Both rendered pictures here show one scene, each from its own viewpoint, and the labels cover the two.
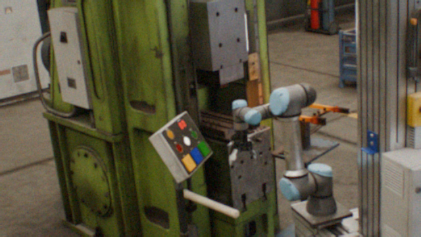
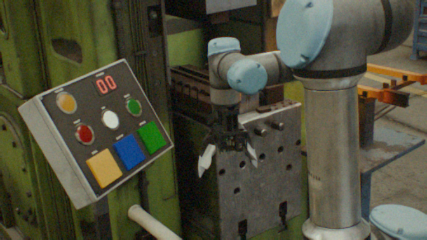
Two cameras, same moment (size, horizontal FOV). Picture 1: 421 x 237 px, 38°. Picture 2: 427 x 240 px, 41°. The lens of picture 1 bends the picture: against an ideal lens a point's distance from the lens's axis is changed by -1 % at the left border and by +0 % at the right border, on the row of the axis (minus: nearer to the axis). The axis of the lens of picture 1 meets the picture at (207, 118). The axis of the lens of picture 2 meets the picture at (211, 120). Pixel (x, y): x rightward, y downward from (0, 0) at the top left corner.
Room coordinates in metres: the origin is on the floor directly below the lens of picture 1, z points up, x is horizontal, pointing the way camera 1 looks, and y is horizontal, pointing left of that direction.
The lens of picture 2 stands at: (1.77, -0.28, 1.60)
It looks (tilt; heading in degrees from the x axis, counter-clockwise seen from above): 21 degrees down; 6
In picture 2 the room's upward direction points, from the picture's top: 3 degrees counter-clockwise
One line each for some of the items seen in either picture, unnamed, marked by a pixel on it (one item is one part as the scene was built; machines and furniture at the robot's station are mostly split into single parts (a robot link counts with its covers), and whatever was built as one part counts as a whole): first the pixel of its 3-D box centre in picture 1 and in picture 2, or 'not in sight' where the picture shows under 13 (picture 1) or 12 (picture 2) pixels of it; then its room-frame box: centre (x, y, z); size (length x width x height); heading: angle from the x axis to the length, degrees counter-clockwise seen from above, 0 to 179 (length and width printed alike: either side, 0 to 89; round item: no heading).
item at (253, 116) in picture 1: (252, 115); (249, 72); (3.00, -0.24, 1.23); 0.11 x 0.11 x 0.08; 26
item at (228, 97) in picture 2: (241, 125); (227, 93); (3.08, -0.18, 1.15); 0.08 x 0.08 x 0.05
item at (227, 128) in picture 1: (212, 123); (199, 89); (3.71, -0.03, 0.96); 0.42 x 0.20 x 0.09; 41
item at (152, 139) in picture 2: (202, 149); (150, 138); (3.16, 0.04, 1.01); 0.07 x 0.05 x 0.07; 156
